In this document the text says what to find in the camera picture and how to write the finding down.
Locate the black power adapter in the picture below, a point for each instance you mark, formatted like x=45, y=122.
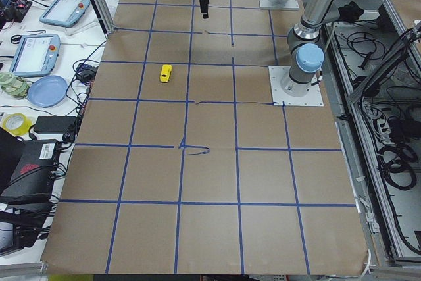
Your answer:
x=53, y=124

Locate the blue teach pendant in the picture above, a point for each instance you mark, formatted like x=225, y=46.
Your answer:
x=64, y=13
x=36, y=55

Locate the yellow tape roll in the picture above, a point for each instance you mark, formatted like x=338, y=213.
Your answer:
x=17, y=124

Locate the yellow toy beetle car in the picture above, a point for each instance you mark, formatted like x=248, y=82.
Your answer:
x=165, y=74

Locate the blue plastic plate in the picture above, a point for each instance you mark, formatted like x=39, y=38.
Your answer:
x=47, y=91

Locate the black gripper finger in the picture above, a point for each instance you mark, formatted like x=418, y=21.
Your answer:
x=204, y=8

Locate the black computer box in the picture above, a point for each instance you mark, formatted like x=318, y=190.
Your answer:
x=27, y=169

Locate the lower blue teach pendant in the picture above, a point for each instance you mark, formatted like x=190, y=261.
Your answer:
x=36, y=55

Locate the green tape rolls stack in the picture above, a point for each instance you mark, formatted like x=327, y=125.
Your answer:
x=14, y=86

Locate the upper blue teach pendant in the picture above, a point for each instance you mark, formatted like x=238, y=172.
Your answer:
x=64, y=13

